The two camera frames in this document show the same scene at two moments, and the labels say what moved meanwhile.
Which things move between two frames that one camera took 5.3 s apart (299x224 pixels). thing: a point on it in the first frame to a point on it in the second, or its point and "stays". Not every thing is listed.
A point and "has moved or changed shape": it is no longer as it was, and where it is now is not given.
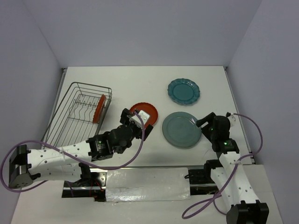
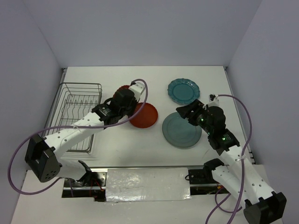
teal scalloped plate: [183, 91] stays
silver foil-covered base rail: [139, 184] stays
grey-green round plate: [180, 130] stays
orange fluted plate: [149, 109] stays
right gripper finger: [205, 130] to [186, 111]
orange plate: [98, 109] has moved or changed shape
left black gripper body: [137, 133] to [129, 110]
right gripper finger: [207, 119] to [196, 104]
